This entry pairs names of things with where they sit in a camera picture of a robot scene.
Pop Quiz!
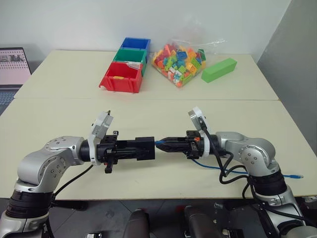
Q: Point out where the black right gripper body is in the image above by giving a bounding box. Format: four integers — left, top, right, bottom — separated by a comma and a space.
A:
185, 130, 206, 160

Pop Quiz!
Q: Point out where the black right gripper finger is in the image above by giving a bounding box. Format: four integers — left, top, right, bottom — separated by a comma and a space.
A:
160, 136, 189, 146
157, 143, 191, 154

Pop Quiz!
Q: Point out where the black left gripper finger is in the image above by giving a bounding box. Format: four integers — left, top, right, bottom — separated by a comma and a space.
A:
116, 139, 137, 150
116, 148, 138, 160

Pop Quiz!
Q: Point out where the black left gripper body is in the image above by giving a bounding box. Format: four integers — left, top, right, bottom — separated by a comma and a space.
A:
96, 130, 119, 175

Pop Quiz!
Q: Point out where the blue Ethernet cable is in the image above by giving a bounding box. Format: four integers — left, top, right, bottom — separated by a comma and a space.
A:
154, 139, 304, 179

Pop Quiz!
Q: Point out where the red plastic storage bin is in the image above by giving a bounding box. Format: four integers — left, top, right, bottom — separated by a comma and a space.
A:
99, 61, 145, 95

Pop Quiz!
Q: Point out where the dark rounded shape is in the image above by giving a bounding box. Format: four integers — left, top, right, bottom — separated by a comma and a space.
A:
182, 205, 225, 238
125, 208, 152, 238

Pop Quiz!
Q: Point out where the clear bag of toy bricks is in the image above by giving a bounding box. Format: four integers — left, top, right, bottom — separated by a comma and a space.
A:
151, 38, 227, 89

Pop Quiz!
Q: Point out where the white paper label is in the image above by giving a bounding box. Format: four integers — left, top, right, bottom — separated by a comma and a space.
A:
126, 60, 143, 71

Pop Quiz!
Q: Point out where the long green block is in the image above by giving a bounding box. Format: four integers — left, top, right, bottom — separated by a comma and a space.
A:
201, 57, 239, 84

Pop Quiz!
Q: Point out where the green plastic storage bin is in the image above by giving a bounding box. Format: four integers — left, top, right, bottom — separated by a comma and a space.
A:
113, 48, 149, 75

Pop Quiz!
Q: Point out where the blue plastic storage bin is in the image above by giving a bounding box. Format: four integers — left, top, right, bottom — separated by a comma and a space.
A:
120, 37, 152, 60

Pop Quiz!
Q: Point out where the open laptop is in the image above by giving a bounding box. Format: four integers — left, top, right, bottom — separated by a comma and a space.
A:
0, 47, 33, 116

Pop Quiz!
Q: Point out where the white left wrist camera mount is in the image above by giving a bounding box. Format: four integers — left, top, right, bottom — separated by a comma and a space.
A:
86, 110, 115, 166

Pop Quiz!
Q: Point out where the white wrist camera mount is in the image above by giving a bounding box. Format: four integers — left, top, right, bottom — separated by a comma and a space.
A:
187, 106, 214, 157
86, 110, 115, 166

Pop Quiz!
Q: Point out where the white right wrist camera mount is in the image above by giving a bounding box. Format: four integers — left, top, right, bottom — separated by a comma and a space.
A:
187, 106, 214, 157

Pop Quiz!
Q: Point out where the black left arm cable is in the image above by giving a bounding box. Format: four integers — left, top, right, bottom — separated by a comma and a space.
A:
51, 164, 94, 202

